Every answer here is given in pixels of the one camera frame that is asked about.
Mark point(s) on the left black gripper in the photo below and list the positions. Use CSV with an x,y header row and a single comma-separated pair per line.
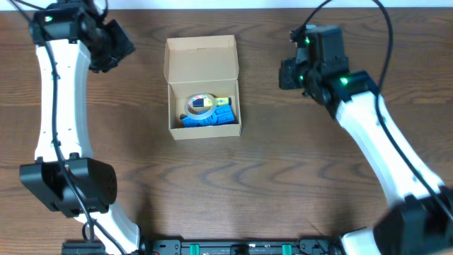
x,y
122,41

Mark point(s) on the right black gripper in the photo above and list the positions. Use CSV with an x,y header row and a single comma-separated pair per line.
x,y
284,78

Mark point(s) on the brown cardboard box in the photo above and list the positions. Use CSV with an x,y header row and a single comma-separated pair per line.
x,y
201,65

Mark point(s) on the blue plastic block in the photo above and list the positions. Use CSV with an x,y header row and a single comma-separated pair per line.
x,y
223,115

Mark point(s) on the large clear tape roll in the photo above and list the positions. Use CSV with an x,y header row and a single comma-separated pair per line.
x,y
199,113

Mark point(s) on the yellow blue highlighter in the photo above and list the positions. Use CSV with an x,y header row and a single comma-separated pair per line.
x,y
206,102

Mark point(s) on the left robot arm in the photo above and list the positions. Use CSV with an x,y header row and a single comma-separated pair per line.
x,y
73,39

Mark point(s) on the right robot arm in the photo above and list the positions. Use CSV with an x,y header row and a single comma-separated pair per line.
x,y
419,219

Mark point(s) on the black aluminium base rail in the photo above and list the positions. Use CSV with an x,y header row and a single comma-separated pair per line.
x,y
307,246

